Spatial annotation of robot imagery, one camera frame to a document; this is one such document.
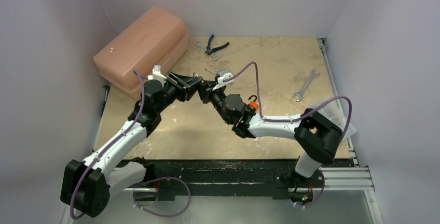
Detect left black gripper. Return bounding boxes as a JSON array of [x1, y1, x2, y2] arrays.
[[155, 72, 201, 114]]

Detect orange padlock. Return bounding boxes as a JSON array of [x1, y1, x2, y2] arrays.
[[248, 95, 259, 111]]

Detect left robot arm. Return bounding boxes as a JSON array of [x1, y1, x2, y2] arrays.
[[60, 71, 203, 220]]

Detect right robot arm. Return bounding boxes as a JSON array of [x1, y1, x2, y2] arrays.
[[197, 80, 343, 186]]

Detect small silver wrench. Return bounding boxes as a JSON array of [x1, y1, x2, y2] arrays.
[[195, 41, 219, 61]]

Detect pink plastic toolbox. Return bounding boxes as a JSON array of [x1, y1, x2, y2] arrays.
[[93, 6, 189, 98]]

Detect large silver wrench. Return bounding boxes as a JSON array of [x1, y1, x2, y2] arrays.
[[292, 69, 320, 102]]

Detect clear plastic screw box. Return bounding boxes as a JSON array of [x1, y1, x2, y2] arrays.
[[306, 97, 357, 137]]

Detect green handled screwdriver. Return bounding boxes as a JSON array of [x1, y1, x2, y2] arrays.
[[205, 69, 219, 76]]

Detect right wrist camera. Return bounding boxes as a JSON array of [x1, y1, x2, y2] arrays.
[[213, 69, 234, 90]]

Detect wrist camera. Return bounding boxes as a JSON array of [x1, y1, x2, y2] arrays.
[[213, 69, 234, 90], [147, 65, 167, 81]]

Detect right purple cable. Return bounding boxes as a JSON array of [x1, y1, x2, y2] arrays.
[[228, 61, 353, 141]]

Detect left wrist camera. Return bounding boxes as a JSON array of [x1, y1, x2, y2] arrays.
[[147, 65, 167, 81]]

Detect blue handled pliers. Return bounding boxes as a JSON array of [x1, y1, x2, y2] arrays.
[[205, 34, 230, 56]]

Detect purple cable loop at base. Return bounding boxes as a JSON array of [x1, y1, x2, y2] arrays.
[[132, 176, 191, 219]]

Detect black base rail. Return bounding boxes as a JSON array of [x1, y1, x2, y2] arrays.
[[132, 158, 352, 201]]

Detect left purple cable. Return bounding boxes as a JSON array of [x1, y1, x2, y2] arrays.
[[70, 69, 148, 220]]

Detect aluminium frame rail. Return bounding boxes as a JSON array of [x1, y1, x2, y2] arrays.
[[321, 167, 375, 191]]

